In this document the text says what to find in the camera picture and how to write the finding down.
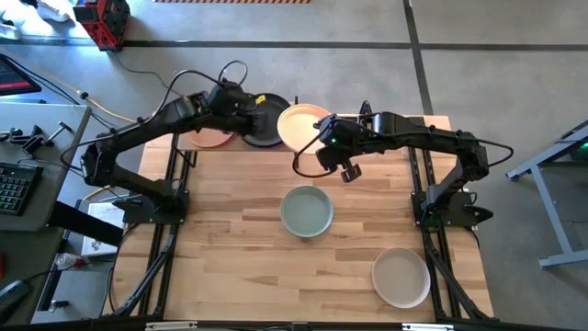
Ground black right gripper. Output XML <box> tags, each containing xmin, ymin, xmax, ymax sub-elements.
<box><xmin>312</xmin><ymin>114</ymin><xmax>371</xmax><ymax>171</ymax></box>

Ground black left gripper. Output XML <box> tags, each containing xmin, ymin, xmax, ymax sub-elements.
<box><xmin>208</xmin><ymin>82</ymin><xmax>278</xmax><ymax>140</ymax></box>

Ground dark teal plate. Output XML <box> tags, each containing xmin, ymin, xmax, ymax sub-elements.
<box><xmin>241</xmin><ymin>92</ymin><xmax>291</xmax><ymax>149</ymax></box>

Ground peach plate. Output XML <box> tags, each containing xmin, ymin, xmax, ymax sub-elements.
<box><xmin>277</xmin><ymin>103</ymin><xmax>333</xmax><ymax>155</ymax></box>

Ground sage green plate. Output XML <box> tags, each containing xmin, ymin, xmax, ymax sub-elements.
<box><xmin>279</xmin><ymin>185</ymin><xmax>334</xmax><ymax>239</ymax></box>

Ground beige plate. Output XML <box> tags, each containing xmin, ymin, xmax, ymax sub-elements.
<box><xmin>371</xmin><ymin>246</ymin><xmax>432</xmax><ymax>310</ymax></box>

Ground white box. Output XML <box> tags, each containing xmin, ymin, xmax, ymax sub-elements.
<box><xmin>80</xmin><ymin>200</ymin><xmax>126</xmax><ymax>257</ymax></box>

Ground red and black tool case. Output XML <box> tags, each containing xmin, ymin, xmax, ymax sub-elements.
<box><xmin>72</xmin><ymin>0</ymin><xmax>131</xmax><ymax>52</ymax></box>

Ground black diagonal beam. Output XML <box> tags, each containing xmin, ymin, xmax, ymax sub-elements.
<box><xmin>47</xmin><ymin>200</ymin><xmax>126</xmax><ymax>248</ymax></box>

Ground grey desk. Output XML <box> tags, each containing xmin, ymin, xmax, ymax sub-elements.
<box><xmin>0</xmin><ymin>101</ymin><xmax>93</xmax><ymax>326</ymax></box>

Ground black desk clamp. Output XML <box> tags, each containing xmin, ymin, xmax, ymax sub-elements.
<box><xmin>0</xmin><ymin>120</ymin><xmax>75</xmax><ymax>155</ymax></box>

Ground person's white shoe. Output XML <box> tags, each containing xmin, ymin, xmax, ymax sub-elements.
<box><xmin>35</xmin><ymin>0</ymin><xmax>72</xmax><ymax>23</ymax></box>
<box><xmin>0</xmin><ymin>21</ymin><xmax>22</xmax><ymax>41</ymax></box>

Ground backlit keyboard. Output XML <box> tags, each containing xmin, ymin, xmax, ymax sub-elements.
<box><xmin>0</xmin><ymin>160</ymin><xmax>45</xmax><ymax>217</ymax></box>

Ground computer monitor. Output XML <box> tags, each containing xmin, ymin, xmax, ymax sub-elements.
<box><xmin>0</xmin><ymin>53</ymin><xmax>43</xmax><ymax>97</ymax></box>

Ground black computer mouse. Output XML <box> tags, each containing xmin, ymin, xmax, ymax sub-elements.
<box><xmin>0</xmin><ymin>279</ymin><xmax>30</xmax><ymax>318</ymax></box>

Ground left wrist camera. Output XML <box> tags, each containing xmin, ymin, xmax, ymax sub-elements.
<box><xmin>215</xmin><ymin>82</ymin><xmax>244</xmax><ymax>105</ymax></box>

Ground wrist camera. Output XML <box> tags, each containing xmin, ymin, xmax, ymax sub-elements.
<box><xmin>215</xmin><ymin>82</ymin><xmax>244</xmax><ymax>105</ymax></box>
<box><xmin>339</xmin><ymin>160</ymin><xmax>363</xmax><ymax>184</ymax></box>

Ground black camera mount hook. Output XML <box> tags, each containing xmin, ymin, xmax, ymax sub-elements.
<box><xmin>358</xmin><ymin>99</ymin><xmax>376</xmax><ymax>121</ymax></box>

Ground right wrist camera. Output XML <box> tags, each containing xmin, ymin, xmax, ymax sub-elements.
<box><xmin>339</xmin><ymin>160</ymin><xmax>363</xmax><ymax>184</ymax></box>

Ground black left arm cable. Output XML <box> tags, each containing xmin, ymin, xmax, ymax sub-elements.
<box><xmin>59</xmin><ymin>59</ymin><xmax>250</xmax><ymax>166</ymax></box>

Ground black floor cable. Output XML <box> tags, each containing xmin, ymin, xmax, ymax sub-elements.
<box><xmin>111</xmin><ymin>49</ymin><xmax>186</xmax><ymax>99</ymax></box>

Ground yellow cable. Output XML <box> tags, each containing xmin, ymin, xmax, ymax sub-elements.
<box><xmin>77</xmin><ymin>90</ymin><xmax>152</xmax><ymax>129</ymax></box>

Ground black aluminium frame rails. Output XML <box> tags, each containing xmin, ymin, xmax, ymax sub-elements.
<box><xmin>103</xmin><ymin>146</ymin><xmax>198</xmax><ymax>321</ymax></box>
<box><xmin>297</xmin><ymin>114</ymin><xmax>495</xmax><ymax>322</ymax></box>

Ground black frame crossbar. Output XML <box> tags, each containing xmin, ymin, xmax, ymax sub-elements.
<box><xmin>0</xmin><ymin>315</ymin><xmax>588</xmax><ymax>331</ymax></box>

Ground black desk cable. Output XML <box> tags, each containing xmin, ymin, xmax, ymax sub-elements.
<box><xmin>2</xmin><ymin>53</ymin><xmax>147</xmax><ymax>144</ymax></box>

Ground silver bracket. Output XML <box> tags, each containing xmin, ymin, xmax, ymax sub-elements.
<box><xmin>401</xmin><ymin>323</ymin><xmax>456</xmax><ymax>331</ymax></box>
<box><xmin>144</xmin><ymin>321</ymin><xmax>198</xmax><ymax>331</ymax></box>

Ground grey metal table frame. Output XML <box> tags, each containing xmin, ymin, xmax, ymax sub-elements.
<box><xmin>505</xmin><ymin>119</ymin><xmax>588</xmax><ymax>268</ymax></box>

